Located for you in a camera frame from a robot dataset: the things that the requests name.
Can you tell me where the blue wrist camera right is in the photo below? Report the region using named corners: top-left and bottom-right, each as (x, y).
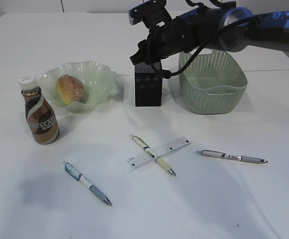
top-left (128, 0), bottom-right (172, 29)

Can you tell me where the white pen grey grip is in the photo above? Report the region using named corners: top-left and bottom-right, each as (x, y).
top-left (62, 161), bottom-right (112, 206)

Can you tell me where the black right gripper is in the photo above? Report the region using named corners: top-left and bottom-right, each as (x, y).
top-left (130, 17), bottom-right (199, 65)

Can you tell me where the green plastic woven basket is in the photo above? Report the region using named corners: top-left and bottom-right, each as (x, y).
top-left (179, 50), bottom-right (248, 115)

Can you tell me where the cream barrel pen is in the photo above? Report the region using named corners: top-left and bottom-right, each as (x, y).
top-left (130, 134), bottom-right (176, 177)

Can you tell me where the golden bread roll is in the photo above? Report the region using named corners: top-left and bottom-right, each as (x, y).
top-left (56, 75), bottom-right (84, 105)

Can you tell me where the clear plastic ruler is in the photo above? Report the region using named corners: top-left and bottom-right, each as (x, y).
top-left (127, 137), bottom-right (191, 169)

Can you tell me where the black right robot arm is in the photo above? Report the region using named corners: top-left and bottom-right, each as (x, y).
top-left (129, 0), bottom-right (289, 65)

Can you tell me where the green glass ruffled plate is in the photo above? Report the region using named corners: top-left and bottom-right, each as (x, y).
top-left (38, 61), bottom-right (118, 114)

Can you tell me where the white grey pen right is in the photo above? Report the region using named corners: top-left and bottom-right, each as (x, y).
top-left (196, 150), bottom-right (268, 164)

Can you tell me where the brown Nescafe coffee bottle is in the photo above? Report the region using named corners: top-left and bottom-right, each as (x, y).
top-left (18, 76), bottom-right (59, 144)

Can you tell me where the black mesh pen holder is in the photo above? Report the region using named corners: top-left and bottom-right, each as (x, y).
top-left (135, 62), bottom-right (162, 107)

